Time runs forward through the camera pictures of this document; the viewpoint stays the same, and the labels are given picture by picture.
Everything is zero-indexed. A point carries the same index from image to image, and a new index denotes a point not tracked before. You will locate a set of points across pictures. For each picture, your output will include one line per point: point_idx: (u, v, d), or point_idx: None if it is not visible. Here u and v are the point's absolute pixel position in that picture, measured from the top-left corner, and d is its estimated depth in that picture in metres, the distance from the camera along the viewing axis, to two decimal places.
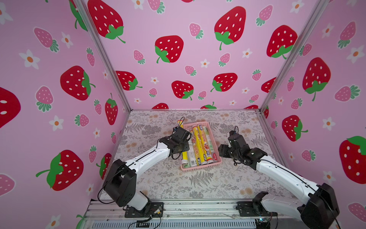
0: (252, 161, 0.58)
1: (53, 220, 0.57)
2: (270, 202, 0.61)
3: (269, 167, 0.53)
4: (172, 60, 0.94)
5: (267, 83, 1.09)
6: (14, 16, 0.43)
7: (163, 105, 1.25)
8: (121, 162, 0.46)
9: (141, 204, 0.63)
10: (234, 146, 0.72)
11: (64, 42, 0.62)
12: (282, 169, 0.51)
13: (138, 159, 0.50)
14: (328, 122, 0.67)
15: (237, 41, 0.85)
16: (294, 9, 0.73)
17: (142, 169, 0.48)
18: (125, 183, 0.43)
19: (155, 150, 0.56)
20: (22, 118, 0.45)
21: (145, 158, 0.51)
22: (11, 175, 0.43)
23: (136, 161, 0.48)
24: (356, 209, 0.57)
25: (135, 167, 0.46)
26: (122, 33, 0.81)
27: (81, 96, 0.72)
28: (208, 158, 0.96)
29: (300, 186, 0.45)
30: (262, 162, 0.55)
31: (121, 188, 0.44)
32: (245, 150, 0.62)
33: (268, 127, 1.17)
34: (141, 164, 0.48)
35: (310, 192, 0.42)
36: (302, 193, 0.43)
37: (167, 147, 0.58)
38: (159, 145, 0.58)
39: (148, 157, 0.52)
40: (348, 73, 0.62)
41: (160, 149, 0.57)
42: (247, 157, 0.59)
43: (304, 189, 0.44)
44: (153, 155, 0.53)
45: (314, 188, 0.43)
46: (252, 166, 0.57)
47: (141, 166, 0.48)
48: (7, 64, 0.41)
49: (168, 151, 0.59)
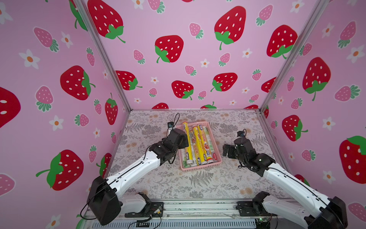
0: (259, 168, 0.56)
1: (52, 220, 0.57)
2: (272, 204, 0.61)
3: (278, 175, 0.51)
4: (172, 60, 0.94)
5: (267, 83, 1.08)
6: (14, 16, 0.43)
7: (163, 105, 1.25)
8: (103, 178, 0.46)
9: (140, 207, 0.62)
10: (241, 150, 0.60)
11: (63, 42, 0.62)
12: (291, 179, 0.49)
13: (121, 174, 0.46)
14: (328, 122, 0.67)
15: (237, 41, 0.85)
16: (294, 9, 0.73)
17: (126, 185, 0.45)
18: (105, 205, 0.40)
19: (143, 161, 0.51)
20: (22, 117, 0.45)
21: (129, 173, 0.46)
22: (11, 175, 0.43)
23: (117, 178, 0.44)
24: (356, 209, 0.57)
25: (116, 186, 0.43)
26: (122, 33, 0.81)
27: (81, 96, 0.72)
28: (208, 158, 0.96)
29: (310, 199, 0.43)
30: (270, 170, 0.52)
31: (101, 209, 0.41)
32: (251, 156, 0.60)
33: (268, 127, 1.17)
34: (124, 181, 0.44)
35: (322, 207, 0.41)
36: (312, 206, 0.42)
37: (157, 157, 0.53)
38: (147, 156, 0.53)
39: (133, 171, 0.47)
40: (348, 73, 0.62)
41: (148, 160, 0.52)
42: (253, 163, 0.58)
43: (315, 202, 0.42)
44: (139, 168, 0.49)
45: (325, 202, 0.42)
46: (259, 173, 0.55)
47: (124, 183, 0.44)
48: (7, 64, 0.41)
49: (158, 161, 0.54)
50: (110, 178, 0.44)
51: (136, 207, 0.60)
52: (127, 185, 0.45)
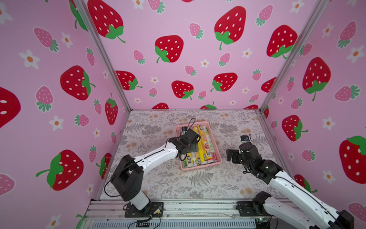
0: (265, 175, 0.54)
1: (52, 220, 0.57)
2: (275, 208, 0.60)
3: (286, 185, 0.49)
4: (172, 60, 0.94)
5: (267, 83, 1.09)
6: (14, 17, 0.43)
7: (163, 105, 1.25)
8: (130, 158, 0.47)
9: (142, 204, 0.63)
10: (246, 156, 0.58)
11: (64, 42, 0.62)
12: (299, 189, 0.48)
13: (147, 156, 0.51)
14: (328, 122, 0.67)
15: (237, 41, 0.85)
16: (294, 9, 0.73)
17: (149, 167, 0.49)
18: (132, 178, 0.44)
19: (164, 149, 0.56)
20: (22, 117, 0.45)
21: (153, 156, 0.51)
22: (11, 175, 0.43)
23: (144, 159, 0.49)
24: (357, 209, 0.56)
25: (143, 164, 0.47)
26: (122, 33, 0.81)
27: (81, 96, 0.72)
28: (208, 158, 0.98)
29: (319, 211, 0.43)
30: (278, 179, 0.51)
31: (127, 182, 0.45)
32: (257, 161, 0.58)
33: (268, 127, 1.17)
34: (148, 161, 0.49)
35: (331, 221, 0.41)
36: (320, 219, 0.41)
37: (176, 148, 0.59)
38: (168, 145, 0.59)
39: (156, 155, 0.52)
40: (348, 73, 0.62)
41: (169, 149, 0.57)
42: (259, 170, 0.56)
43: (324, 215, 0.42)
44: (162, 153, 0.54)
45: (333, 215, 0.41)
46: (265, 180, 0.56)
47: (149, 164, 0.49)
48: (7, 64, 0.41)
49: (177, 152, 0.59)
50: (137, 159, 0.48)
51: (140, 203, 0.61)
52: (150, 167, 0.50)
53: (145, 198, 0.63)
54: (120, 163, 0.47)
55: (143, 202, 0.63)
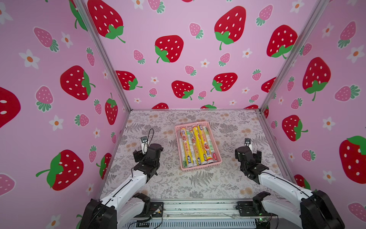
0: (255, 176, 0.63)
1: (53, 220, 0.57)
2: (271, 203, 0.61)
3: (269, 177, 0.57)
4: (172, 60, 0.94)
5: (267, 83, 1.08)
6: (14, 17, 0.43)
7: (163, 105, 1.25)
8: (96, 201, 0.43)
9: (140, 208, 0.63)
10: (242, 158, 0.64)
11: (63, 42, 0.62)
12: (280, 179, 0.55)
13: (115, 193, 0.48)
14: (328, 122, 0.67)
15: (237, 41, 0.85)
16: (294, 9, 0.73)
17: (121, 202, 0.46)
18: (103, 224, 0.40)
19: (132, 179, 0.54)
20: (22, 117, 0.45)
21: (123, 190, 0.49)
22: (11, 175, 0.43)
23: (112, 197, 0.46)
24: (356, 209, 0.57)
25: (114, 203, 0.44)
26: (122, 33, 0.81)
27: (81, 96, 0.72)
28: (208, 158, 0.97)
29: (295, 192, 0.48)
30: (263, 174, 0.60)
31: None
32: (250, 163, 0.67)
33: (268, 127, 1.17)
34: (119, 198, 0.46)
35: (303, 197, 0.45)
36: (296, 199, 0.46)
37: (144, 173, 0.58)
38: (135, 173, 0.58)
39: (126, 189, 0.50)
40: (348, 73, 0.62)
41: (137, 177, 0.56)
42: (251, 171, 0.65)
43: (298, 194, 0.47)
44: (131, 184, 0.52)
45: (308, 194, 0.46)
46: (256, 180, 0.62)
47: (120, 200, 0.46)
48: (7, 64, 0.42)
49: (146, 178, 0.59)
50: (104, 199, 0.45)
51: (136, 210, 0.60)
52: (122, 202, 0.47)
53: (140, 202, 0.64)
54: (85, 213, 0.42)
55: (138, 207, 0.62)
